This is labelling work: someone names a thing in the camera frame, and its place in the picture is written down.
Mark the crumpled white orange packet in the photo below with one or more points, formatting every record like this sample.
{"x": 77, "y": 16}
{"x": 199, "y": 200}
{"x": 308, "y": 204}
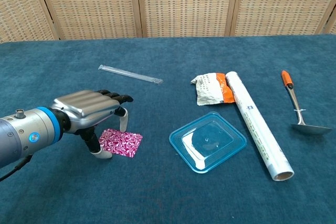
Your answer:
{"x": 207, "y": 90}

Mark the blue clear plastic lid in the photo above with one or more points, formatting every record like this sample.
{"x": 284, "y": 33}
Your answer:
{"x": 210, "y": 140}

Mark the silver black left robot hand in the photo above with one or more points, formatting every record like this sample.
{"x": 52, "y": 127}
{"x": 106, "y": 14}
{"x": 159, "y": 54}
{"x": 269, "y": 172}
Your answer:
{"x": 84, "y": 108}

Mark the blue carpet table cover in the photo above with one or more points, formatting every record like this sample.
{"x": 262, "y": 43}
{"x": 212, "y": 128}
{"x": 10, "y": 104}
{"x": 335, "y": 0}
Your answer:
{"x": 157, "y": 195}

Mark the straw in clear wrapper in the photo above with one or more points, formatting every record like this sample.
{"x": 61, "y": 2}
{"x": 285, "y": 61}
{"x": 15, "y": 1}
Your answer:
{"x": 131, "y": 74}

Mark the pink patterned paper square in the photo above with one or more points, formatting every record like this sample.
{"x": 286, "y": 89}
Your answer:
{"x": 123, "y": 142}

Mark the woven bamboo screen panel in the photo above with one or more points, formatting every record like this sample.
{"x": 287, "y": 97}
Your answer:
{"x": 186, "y": 3}
{"x": 332, "y": 24}
{"x": 21, "y": 6}
{"x": 283, "y": 3}
{"x": 92, "y": 3}

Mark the white cling film roll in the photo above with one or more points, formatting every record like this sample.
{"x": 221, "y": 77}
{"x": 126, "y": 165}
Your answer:
{"x": 257, "y": 127}

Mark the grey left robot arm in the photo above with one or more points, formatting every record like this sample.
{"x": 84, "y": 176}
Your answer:
{"x": 26, "y": 134}

